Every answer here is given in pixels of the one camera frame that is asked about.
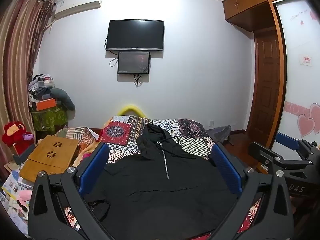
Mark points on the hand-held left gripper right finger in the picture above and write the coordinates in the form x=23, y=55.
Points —
x=226, y=173

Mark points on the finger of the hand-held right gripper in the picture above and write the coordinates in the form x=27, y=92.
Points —
x=287, y=140
x=265, y=152

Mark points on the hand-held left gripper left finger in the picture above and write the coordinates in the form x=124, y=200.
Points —
x=94, y=170

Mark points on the black zip hoodie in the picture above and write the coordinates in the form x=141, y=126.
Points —
x=162, y=187

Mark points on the pile of clothes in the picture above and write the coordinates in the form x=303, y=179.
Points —
x=40, y=85

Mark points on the grey-blue backpack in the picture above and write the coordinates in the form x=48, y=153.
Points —
x=220, y=132

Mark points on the patchwork patterned blanket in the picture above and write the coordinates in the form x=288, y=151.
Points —
x=117, y=132

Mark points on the bamboo lap desk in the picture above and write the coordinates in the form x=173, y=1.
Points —
x=47, y=155

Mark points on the white sliding door with hearts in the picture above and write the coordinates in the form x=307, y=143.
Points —
x=300, y=92

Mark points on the brown wooden door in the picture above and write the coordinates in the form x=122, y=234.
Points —
x=266, y=85

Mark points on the yellow foam tube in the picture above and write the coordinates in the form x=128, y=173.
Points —
x=132, y=109

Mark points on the grey storage box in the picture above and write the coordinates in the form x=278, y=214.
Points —
x=23, y=153

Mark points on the grey plush pillow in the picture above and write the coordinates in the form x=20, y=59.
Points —
x=63, y=98

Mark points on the orange box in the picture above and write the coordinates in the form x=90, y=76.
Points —
x=46, y=104

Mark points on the pile of books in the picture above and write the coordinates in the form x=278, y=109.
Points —
x=13, y=187

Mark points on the red plush toy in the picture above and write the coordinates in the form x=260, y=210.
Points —
x=12, y=132

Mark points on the striped brown curtain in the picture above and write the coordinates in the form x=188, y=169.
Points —
x=20, y=55

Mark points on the wooden wardrobe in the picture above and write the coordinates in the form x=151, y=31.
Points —
x=250, y=7

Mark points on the white air conditioner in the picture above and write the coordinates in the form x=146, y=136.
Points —
x=77, y=3

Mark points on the white wall socket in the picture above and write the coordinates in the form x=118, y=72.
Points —
x=211, y=123

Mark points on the small black wall monitor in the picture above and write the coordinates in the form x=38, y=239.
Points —
x=133, y=63

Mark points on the wall-mounted black television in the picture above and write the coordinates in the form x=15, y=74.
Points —
x=135, y=35

